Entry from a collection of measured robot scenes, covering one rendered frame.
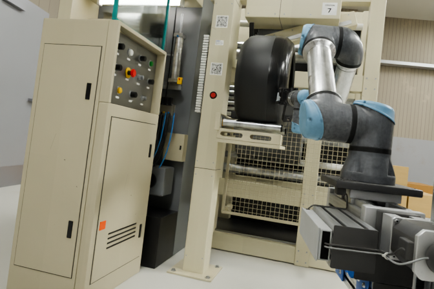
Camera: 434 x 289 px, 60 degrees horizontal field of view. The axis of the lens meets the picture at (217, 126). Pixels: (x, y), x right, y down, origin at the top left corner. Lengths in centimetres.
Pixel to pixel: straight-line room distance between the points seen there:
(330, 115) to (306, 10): 153
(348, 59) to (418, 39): 703
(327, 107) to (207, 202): 129
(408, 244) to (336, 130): 44
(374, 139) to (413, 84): 716
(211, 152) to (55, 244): 96
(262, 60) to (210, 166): 68
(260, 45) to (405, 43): 644
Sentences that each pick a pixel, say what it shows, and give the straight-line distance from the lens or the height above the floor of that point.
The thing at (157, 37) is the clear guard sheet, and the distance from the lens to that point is 219.
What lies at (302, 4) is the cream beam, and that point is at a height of 173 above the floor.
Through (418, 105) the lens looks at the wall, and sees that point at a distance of 825.
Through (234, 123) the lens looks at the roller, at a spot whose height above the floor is 90.
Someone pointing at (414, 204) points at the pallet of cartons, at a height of 33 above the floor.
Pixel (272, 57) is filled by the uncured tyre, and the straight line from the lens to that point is 203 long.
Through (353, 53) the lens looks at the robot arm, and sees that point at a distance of 147.
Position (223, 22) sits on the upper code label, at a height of 151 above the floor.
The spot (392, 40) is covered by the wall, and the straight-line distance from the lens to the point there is 831.
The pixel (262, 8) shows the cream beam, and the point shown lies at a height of 170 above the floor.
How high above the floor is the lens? 78
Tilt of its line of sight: 3 degrees up
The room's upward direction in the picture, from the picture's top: 7 degrees clockwise
